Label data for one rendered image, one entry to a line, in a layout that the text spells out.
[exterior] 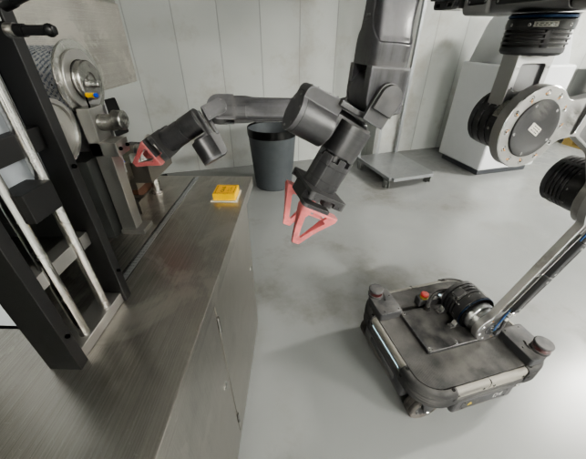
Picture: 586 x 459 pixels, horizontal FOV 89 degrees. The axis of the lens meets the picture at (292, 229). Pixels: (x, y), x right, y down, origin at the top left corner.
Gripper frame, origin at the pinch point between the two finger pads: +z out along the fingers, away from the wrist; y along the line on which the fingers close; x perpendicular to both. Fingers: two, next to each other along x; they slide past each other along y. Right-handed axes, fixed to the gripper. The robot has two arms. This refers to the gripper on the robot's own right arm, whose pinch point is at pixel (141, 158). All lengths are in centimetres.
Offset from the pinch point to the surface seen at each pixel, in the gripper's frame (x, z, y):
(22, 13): 47, 16, 29
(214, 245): -24.1, -9.2, -15.7
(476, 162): -200, -158, 243
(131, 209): -7.8, 5.8, -9.7
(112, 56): 36, 22, 69
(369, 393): -129, -9, -4
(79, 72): 19.5, -7.8, -7.9
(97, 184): 1.4, 5.3, -12.4
